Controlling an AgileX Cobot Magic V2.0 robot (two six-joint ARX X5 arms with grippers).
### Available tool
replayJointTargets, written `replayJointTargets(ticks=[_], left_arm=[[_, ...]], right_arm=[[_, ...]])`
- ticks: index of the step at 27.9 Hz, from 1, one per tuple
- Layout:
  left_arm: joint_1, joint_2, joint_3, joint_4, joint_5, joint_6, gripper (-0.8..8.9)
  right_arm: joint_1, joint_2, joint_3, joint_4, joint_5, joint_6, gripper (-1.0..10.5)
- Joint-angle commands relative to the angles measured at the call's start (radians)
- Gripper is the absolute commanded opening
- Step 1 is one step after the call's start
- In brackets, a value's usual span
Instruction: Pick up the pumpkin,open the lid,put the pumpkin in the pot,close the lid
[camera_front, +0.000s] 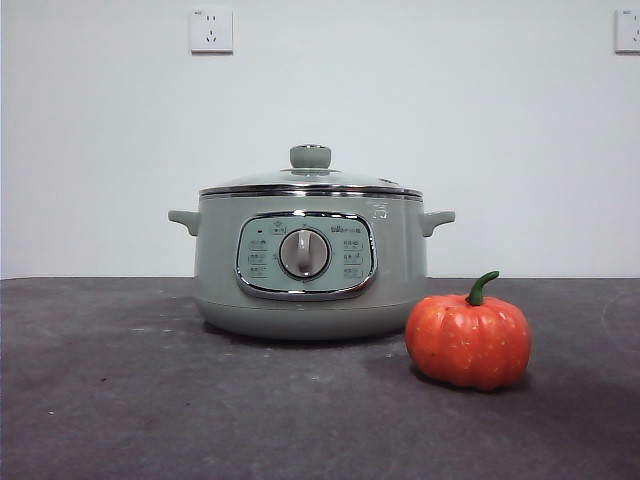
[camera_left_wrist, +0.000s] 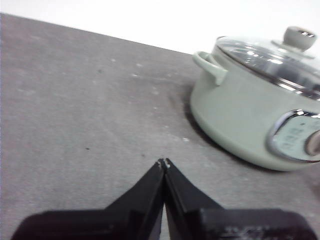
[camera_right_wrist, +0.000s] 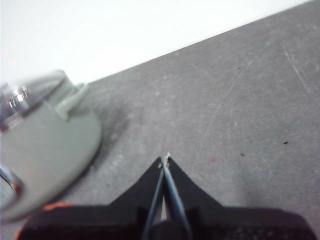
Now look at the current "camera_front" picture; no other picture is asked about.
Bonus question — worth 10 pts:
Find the orange pumpkin with green stem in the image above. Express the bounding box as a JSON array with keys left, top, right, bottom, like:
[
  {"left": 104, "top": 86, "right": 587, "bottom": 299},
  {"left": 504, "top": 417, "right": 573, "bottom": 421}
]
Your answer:
[{"left": 404, "top": 270, "right": 533, "bottom": 393}]

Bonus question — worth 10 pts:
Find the white wall socket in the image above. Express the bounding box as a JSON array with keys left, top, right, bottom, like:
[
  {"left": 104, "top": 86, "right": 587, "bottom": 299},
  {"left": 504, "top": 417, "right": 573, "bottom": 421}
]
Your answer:
[
  {"left": 614, "top": 8, "right": 640, "bottom": 55},
  {"left": 189, "top": 8, "right": 235, "bottom": 56}
]

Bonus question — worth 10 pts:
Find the pale green electric pot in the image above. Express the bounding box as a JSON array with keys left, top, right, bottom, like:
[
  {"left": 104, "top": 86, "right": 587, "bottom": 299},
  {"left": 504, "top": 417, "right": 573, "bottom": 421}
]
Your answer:
[{"left": 167, "top": 192, "right": 456, "bottom": 343}]

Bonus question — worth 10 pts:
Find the glass lid with green knob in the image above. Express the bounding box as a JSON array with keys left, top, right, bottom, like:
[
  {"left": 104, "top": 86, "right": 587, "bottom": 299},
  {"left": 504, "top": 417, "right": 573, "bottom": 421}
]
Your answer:
[{"left": 198, "top": 144, "right": 424, "bottom": 202}]

